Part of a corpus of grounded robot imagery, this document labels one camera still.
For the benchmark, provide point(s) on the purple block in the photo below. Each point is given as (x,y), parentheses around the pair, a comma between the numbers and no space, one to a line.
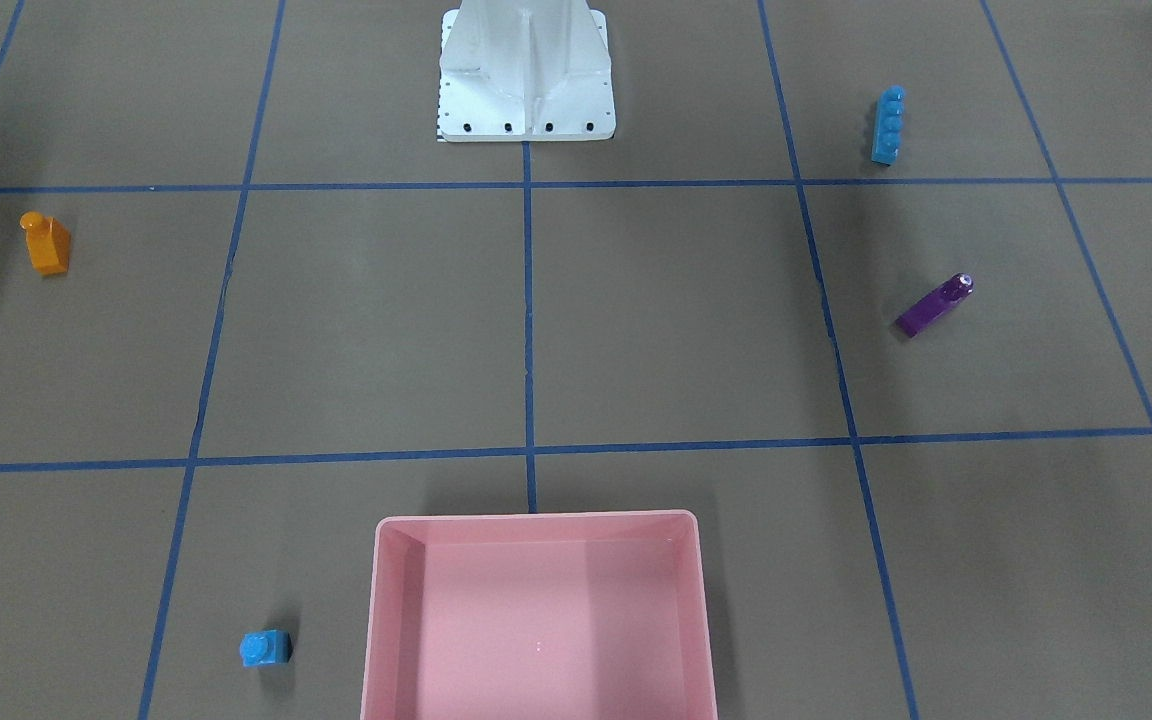
(936,304)

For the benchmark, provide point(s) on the small blue block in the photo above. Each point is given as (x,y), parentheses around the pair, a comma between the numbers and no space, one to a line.
(269,647)

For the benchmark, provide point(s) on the orange block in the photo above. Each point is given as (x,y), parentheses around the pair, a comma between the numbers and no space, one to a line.
(47,242)

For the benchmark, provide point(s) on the pink plastic box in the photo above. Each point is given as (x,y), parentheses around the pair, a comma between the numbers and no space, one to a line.
(558,615)

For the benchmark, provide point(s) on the long blue stud block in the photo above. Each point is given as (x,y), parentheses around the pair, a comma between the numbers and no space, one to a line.
(887,128)

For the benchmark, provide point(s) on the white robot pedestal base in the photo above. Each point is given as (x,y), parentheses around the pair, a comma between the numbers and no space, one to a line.
(525,71)

